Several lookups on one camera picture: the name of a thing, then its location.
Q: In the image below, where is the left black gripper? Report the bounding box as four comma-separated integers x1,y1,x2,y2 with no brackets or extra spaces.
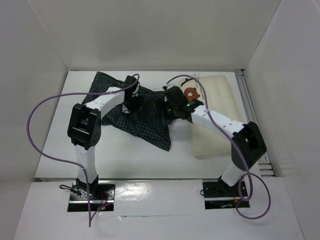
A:
118,94,142,118

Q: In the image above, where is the dark checked pillowcase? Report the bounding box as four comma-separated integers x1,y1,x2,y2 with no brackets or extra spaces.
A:
88,71,176,153

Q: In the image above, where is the cream pillow with bear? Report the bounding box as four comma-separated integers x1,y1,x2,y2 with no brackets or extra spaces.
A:
164,75,244,159

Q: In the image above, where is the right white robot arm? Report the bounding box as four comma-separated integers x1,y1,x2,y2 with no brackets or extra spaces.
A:
163,85,267,196

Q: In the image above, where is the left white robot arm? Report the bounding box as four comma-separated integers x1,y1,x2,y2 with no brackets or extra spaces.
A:
67,74,143,200

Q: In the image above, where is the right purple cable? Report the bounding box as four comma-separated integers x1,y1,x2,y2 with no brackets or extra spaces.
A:
165,74,273,220

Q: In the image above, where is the purple cable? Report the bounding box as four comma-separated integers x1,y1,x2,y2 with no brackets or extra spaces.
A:
165,74,273,220
27,73,141,228

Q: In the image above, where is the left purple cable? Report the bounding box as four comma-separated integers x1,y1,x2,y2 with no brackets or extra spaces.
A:
27,73,141,228

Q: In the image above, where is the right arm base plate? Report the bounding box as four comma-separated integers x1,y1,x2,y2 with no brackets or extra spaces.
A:
199,179,250,210

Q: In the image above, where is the aluminium rail frame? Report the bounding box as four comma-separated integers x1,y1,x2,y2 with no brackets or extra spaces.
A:
235,69,275,178

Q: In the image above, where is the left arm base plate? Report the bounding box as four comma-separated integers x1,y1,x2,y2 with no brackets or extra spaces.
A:
59,181,116,212

